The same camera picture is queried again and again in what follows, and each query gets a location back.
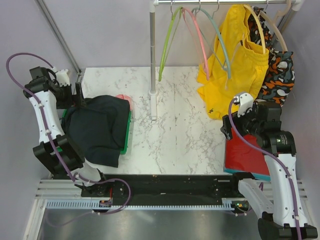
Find pale teal hanger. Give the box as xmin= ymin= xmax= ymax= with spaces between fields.
xmin=191 ymin=7 xmax=232 ymax=79

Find pink hanger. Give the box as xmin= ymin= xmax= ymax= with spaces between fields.
xmin=182 ymin=7 xmax=209 ymax=81

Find green plastic tray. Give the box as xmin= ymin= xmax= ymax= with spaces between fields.
xmin=61 ymin=107 xmax=131 ymax=155

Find yellow shorts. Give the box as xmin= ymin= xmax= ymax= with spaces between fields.
xmin=197 ymin=4 xmax=269 ymax=120

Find green hanger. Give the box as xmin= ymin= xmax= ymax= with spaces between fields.
xmin=158 ymin=6 xmax=183 ymax=82

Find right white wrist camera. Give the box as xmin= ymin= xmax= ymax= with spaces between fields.
xmin=234 ymin=92 xmax=254 ymax=118

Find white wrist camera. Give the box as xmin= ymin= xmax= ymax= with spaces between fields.
xmin=51 ymin=66 xmax=71 ymax=87
xmin=234 ymin=92 xmax=254 ymax=118

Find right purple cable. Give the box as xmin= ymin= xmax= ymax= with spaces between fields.
xmin=228 ymin=97 xmax=303 ymax=240

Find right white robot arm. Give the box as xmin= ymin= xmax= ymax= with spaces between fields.
xmin=220 ymin=97 xmax=319 ymax=240

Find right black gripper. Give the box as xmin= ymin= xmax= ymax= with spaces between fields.
xmin=220 ymin=102 xmax=264 ymax=140

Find white cable duct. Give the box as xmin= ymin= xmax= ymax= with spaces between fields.
xmin=45 ymin=199 xmax=235 ymax=211

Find cream hanger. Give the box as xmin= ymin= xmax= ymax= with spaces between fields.
xmin=243 ymin=4 xmax=267 ymax=54

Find pink garment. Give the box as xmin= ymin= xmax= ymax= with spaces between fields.
xmin=115 ymin=94 xmax=133 ymax=111

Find metal clothes rack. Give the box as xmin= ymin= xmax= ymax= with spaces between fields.
xmin=148 ymin=0 xmax=304 ymax=121

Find dark navy shorts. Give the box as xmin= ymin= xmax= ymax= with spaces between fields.
xmin=61 ymin=95 xmax=131 ymax=168

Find camouflage patterned shorts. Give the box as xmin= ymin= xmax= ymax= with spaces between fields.
xmin=253 ymin=6 xmax=295 ymax=106

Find beige hanger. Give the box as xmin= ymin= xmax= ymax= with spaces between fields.
xmin=259 ymin=10 xmax=288 ymax=52

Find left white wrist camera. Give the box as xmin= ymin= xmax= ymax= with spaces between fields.
xmin=51 ymin=66 xmax=71 ymax=87

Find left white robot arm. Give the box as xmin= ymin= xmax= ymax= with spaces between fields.
xmin=23 ymin=66 xmax=110 ymax=197

